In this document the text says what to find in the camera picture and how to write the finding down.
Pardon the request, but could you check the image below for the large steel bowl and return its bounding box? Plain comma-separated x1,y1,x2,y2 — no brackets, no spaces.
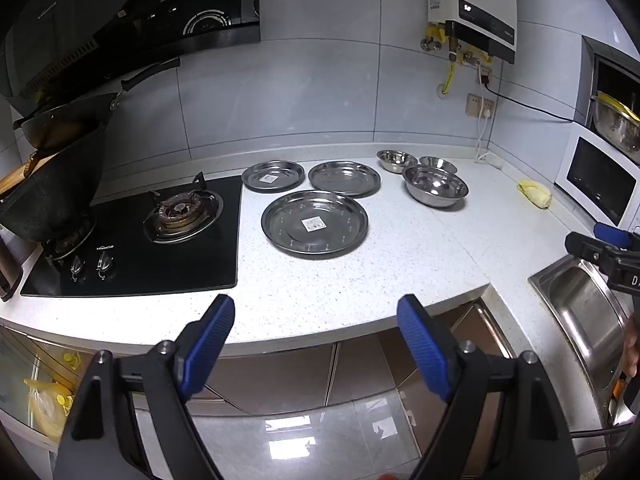
402,164,470,209

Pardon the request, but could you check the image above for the black power cable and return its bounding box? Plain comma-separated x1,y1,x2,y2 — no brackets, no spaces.
482,79,577,123

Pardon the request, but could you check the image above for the white microwave oven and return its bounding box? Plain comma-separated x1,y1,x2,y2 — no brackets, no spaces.
555,125,640,233

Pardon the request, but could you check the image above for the steel basin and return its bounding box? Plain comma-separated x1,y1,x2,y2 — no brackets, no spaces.
590,92,640,153

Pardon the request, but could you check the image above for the gas burner with grate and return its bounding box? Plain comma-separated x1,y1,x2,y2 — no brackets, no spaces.
143,172,224,245

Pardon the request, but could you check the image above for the small steel plate with label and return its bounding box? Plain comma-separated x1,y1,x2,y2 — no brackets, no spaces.
241,160,306,194

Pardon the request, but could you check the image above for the black wok with handle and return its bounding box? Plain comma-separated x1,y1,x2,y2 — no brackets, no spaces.
13,57,181,152

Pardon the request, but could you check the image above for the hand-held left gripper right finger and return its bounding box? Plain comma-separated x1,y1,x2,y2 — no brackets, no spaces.
396,294,583,480

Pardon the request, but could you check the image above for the large steel plate with label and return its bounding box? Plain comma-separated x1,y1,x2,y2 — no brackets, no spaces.
261,190,370,260

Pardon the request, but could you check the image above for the small plain steel plate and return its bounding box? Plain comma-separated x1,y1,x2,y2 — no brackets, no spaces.
307,160,382,198

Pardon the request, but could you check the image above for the white power cable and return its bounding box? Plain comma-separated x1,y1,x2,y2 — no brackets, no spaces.
474,112,488,161

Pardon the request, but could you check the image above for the steel kitchen sink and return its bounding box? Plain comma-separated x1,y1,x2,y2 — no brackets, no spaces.
529,252,640,426

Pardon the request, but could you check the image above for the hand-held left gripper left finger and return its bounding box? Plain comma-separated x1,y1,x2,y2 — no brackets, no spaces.
52,294,236,480

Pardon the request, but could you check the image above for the napa cabbage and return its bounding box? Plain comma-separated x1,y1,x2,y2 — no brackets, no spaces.
517,179,552,209

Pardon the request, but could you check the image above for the black cooking pot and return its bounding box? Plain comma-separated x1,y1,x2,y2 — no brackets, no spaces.
0,125,108,243

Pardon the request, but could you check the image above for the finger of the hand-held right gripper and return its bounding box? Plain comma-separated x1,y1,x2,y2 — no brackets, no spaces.
565,232,617,273
593,222,635,250

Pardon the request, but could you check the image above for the black range hood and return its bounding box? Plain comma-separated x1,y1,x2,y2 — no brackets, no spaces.
0,0,261,106

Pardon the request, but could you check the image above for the small steel bowl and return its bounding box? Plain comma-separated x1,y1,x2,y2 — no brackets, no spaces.
418,156,458,175
376,149,419,174

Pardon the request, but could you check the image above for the yellow gas hose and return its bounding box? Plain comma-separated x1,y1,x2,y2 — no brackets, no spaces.
440,52,461,97

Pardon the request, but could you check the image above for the person's right hand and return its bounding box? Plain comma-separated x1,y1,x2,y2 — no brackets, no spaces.
622,312,640,381

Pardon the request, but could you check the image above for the beige wall socket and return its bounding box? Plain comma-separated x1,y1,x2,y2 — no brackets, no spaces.
467,93,496,120

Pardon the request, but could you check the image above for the black glass gas stove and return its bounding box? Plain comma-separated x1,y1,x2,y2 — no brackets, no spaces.
20,175,243,298

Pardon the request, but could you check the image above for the yellow plastic bag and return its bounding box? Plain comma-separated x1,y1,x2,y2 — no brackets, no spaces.
25,352,81,436

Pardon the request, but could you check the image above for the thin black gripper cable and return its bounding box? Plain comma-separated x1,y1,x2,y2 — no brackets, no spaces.
570,422,632,456

